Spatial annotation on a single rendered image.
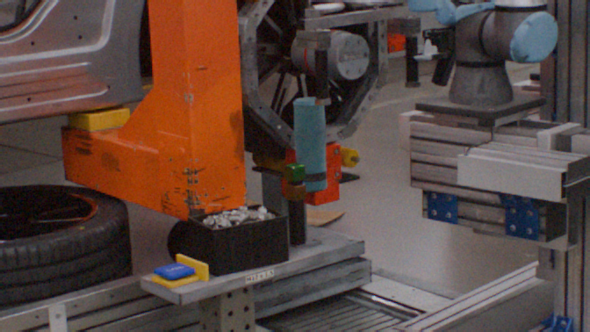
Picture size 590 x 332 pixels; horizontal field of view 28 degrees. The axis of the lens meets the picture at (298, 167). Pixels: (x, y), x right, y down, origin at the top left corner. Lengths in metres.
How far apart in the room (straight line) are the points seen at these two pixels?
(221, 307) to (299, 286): 0.80
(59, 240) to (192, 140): 0.42
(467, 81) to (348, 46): 0.64
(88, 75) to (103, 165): 0.25
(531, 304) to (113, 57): 1.33
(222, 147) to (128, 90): 0.53
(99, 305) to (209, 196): 0.38
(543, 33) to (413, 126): 0.43
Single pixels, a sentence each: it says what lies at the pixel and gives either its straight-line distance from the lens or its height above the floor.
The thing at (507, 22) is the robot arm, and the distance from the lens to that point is 2.67.
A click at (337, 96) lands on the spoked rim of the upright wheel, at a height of 0.69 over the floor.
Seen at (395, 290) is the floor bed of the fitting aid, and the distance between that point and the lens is 3.76.
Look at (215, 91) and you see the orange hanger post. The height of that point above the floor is 0.85.
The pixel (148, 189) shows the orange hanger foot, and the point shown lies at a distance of 3.11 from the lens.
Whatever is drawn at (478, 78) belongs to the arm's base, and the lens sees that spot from 2.78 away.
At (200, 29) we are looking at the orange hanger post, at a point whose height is 1.00.
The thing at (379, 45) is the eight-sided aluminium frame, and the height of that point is 0.84.
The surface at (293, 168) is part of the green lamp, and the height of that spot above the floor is 0.66.
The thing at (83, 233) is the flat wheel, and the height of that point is 0.50.
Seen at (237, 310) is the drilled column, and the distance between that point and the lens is 2.85.
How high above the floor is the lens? 1.34
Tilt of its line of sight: 14 degrees down
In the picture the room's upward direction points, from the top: 2 degrees counter-clockwise
